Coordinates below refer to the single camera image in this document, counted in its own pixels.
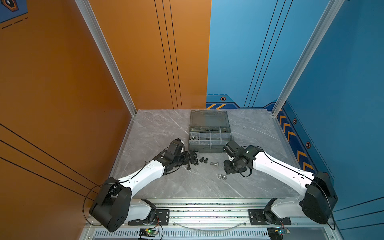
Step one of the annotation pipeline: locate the green circuit board right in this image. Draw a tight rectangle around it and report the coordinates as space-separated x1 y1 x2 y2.
267 228 291 240

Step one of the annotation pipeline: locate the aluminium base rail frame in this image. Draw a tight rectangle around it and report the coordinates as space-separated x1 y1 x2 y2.
78 197 343 240

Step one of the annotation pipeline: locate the aluminium corner post left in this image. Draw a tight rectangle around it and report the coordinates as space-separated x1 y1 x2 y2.
75 0 137 117

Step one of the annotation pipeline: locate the green circuit board left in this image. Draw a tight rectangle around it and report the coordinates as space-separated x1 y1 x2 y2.
138 228 159 240

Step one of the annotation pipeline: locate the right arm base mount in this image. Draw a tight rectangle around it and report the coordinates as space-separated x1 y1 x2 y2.
248 198 292 226

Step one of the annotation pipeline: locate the green circuit board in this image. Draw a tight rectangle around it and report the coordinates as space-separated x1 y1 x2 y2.
267 228 291 240
138 228 159 240

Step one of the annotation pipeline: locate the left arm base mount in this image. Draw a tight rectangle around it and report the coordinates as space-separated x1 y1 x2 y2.
126 199 170 226

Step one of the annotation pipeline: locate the aluminium corner post right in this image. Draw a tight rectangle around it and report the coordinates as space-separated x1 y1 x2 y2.
272 0 345 117

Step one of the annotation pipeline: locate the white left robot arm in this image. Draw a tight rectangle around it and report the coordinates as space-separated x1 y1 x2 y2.
89 139 198 233

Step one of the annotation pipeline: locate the aluminium corner post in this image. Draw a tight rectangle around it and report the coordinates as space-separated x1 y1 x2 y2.
75 0 137 117
272 0 345 117

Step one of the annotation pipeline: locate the grey plastic organizer box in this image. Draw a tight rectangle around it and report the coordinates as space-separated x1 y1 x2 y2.
189 110 233 153

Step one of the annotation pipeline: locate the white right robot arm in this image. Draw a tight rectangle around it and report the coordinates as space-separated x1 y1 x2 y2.
223 141 338 225

